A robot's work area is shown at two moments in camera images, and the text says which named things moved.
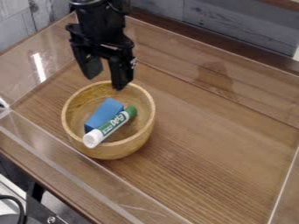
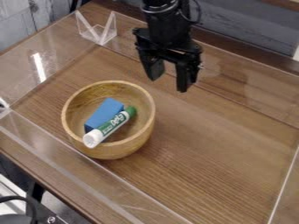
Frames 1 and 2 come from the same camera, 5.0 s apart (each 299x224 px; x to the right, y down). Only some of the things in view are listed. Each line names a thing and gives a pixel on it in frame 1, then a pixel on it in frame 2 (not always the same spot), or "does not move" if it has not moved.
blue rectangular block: (104, 109) does not move
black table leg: (37, 192) does not move
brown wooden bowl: (125, 139) does not move
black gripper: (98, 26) -> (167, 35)
